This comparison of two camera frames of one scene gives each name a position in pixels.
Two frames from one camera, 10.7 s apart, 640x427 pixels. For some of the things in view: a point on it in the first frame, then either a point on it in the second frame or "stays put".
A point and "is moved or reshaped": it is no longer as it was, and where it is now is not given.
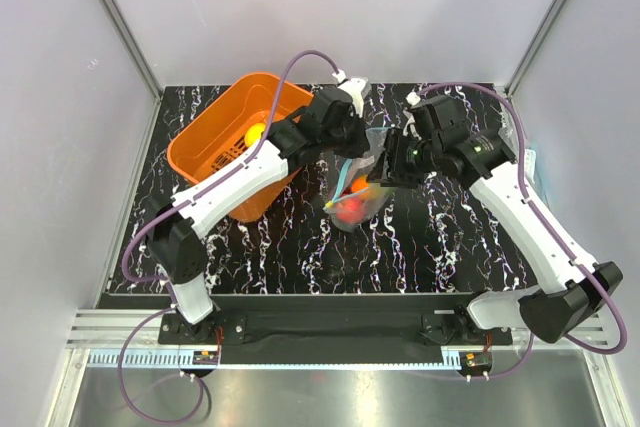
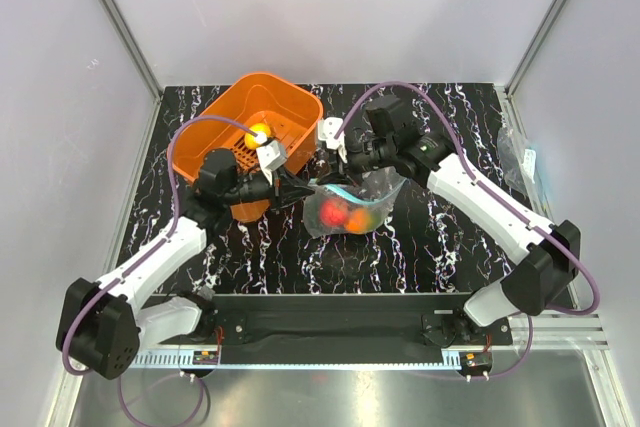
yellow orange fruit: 253,133 stays put
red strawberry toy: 350,210 → 333,213
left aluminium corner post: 128,36 stays put
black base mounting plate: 331,330 stays put
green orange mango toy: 365,189 → 361,221
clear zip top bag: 357,197 is moved or reshaped
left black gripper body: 346,141 → 249,188
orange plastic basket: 215,136 stays put
